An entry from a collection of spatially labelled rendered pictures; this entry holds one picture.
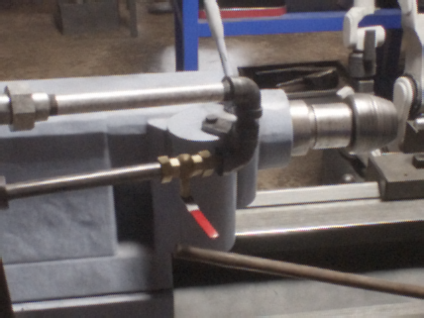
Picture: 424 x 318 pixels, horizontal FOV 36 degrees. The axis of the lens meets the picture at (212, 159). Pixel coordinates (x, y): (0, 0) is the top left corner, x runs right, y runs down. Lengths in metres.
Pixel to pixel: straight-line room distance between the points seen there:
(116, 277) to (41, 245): 0.11
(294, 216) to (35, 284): 0.51
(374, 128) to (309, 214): 0.32
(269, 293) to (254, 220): 0.13
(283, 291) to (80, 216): 0.48
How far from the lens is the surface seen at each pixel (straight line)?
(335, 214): 1.21
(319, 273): 0.82
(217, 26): 0.83
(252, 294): 1.19
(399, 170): 1.29
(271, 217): 1.18
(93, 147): 0.83
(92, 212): 0.85
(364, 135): 0.92
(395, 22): 2.90
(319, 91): 3.04
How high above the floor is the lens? 1.52
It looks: 30 degrees down
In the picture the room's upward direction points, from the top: straight up
